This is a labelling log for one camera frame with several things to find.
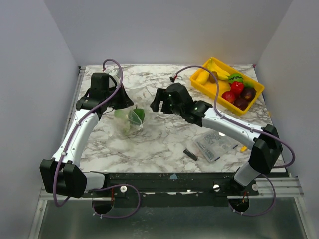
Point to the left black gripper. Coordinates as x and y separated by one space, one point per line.
125 101

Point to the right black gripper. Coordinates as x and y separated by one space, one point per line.
162 100

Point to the green toy bell pepper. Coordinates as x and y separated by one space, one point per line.
136 116

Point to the clear zip top bag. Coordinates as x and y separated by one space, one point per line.
142 98

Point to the white toy cauliflower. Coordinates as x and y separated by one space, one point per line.
121 121

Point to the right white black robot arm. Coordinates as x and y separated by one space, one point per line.
261 141

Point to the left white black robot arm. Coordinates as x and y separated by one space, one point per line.
62 174

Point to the clear bag of screws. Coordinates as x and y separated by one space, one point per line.
213 145

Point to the yellow toy mango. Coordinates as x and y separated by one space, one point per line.
203 77

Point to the brown toy kiwi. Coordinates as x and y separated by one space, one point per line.
212 77

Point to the black comb-like part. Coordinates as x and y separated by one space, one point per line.
190 154

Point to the red toy apple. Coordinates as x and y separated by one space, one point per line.
229 96

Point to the yellow toy banana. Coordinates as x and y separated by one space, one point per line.
219 72

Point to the yellow plastic bin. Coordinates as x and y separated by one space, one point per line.
215 90

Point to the green toy watermelon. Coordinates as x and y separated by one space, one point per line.
235 77

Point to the dark red toy plum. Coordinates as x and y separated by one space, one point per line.
241 103

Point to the dark purple toy fruit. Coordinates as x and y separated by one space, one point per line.
248 93

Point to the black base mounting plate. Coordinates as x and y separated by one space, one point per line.
171 189

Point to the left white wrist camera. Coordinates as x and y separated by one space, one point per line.
114 73

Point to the aluminium extrusion rail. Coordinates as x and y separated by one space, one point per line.
284 187

